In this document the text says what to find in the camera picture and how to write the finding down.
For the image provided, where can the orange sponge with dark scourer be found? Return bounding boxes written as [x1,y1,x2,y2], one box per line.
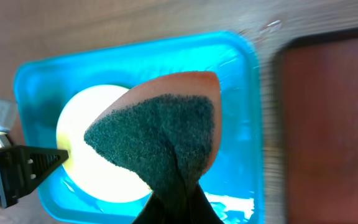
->
[84,72,221,201]

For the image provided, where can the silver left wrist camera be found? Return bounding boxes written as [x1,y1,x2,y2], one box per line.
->
[0,99,18,133]

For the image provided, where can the dark red black-rimmed tray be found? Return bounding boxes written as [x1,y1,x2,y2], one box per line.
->
[272,27,358,223]

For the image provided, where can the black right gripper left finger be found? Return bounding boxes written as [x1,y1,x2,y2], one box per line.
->
[132,193,166,224]

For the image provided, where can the yellow-green plate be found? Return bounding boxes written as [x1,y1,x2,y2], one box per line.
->
[56,85,151,203]

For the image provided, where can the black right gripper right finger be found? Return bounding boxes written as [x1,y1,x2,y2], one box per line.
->
[191,184,223,224]

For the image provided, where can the teal plastic tray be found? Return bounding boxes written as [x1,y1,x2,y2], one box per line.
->
[13,31,265,223]

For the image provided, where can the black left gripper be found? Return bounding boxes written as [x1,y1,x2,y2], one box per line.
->
[0,132,68,208]

